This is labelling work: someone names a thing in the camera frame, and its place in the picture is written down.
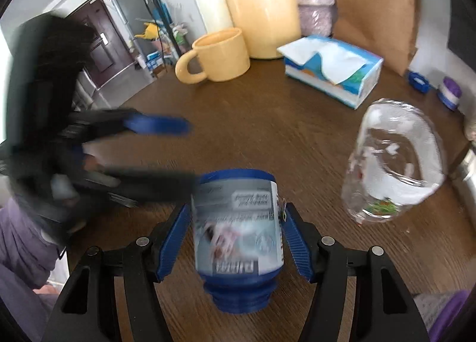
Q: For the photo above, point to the dark brown door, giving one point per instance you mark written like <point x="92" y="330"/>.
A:
<point x="109" y="55"/>

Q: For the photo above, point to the yellow ceramic mug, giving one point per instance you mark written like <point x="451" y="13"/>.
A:
<point x="222" y="55"/>

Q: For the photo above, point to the blue white tissue box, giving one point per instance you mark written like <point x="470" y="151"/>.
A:
<point x="345" y="72"/>

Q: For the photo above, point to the small blue lid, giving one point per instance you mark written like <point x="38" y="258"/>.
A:
<point x="418" y="82"/>

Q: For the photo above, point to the small purple white jar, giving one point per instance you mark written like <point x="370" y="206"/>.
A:
<point x="449" y="93"/>

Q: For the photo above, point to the brown paper bag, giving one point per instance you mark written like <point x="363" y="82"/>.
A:
<point x="387" y="28"/>

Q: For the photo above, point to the blue labelled plastic jar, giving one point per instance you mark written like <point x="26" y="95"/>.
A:
<point x="237" y="236"/>

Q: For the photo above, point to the yellow thermos jug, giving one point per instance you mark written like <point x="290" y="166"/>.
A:
<point x="266" y="25"/>

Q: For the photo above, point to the clear plastic jar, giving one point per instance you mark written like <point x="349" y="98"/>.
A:
<point x="398" y="162"/>

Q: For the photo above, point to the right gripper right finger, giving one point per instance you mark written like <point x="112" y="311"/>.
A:
<point x="384" y="309"/>

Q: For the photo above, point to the grey refrigerator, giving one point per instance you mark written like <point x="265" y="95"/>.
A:
<point x="136" y="14"/>

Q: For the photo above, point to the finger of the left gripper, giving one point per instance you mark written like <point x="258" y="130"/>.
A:
<point x="139" y="185"/>
<point x="88" y="126"/>

